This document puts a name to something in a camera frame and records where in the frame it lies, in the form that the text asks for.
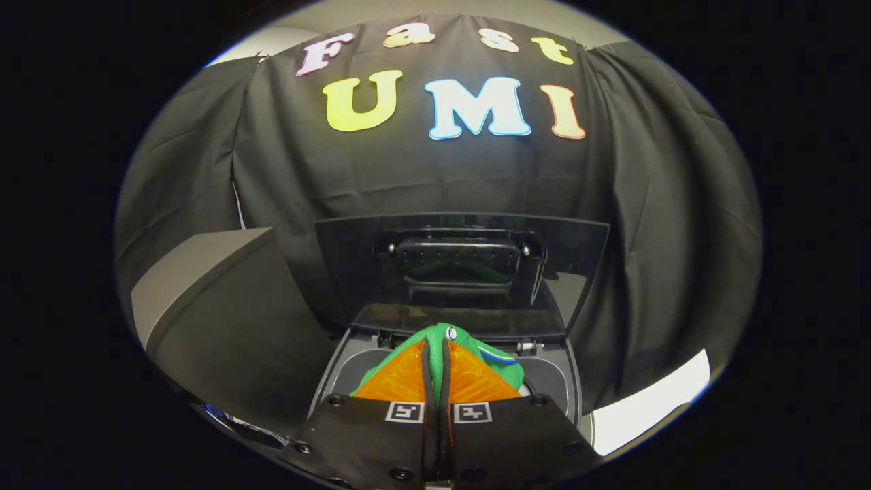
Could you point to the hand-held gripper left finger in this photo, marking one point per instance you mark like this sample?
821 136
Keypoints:
367 442

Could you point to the green polo shirt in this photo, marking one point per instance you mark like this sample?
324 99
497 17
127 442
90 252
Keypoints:
433 332

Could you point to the black backdrop cloth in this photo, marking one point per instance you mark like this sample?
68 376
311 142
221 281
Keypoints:
646 224

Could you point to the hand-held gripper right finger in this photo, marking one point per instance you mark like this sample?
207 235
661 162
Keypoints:
517 442

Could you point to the grey cabinet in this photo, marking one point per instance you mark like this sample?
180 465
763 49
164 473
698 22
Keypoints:
204 279

